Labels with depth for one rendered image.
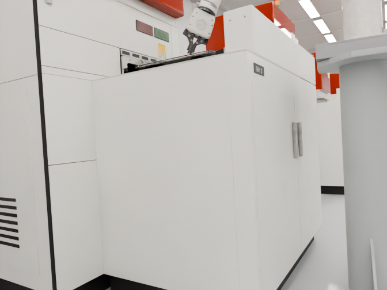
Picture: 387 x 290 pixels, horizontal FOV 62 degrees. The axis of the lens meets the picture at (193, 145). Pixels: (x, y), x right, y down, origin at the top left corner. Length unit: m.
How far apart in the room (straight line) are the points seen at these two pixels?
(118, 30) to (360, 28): 0.91
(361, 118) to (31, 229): 1.17
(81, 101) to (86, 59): 0.16
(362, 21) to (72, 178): 1.11
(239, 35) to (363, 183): 0.63
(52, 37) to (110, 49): 0.26
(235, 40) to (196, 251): 0.66
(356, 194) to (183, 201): 0.58
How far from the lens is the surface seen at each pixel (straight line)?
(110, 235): 1.29
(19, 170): 1.29
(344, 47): 1.19
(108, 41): 1.40
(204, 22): 1.35
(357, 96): 1.19
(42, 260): 1.27
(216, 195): 0.97
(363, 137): 1.19
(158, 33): 1.68
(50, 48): 1.22
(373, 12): 1.27
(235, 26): 1.03
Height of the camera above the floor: 0.59
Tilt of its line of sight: 2 degrees down
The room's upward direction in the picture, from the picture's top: 3 degrees counter-clockwise
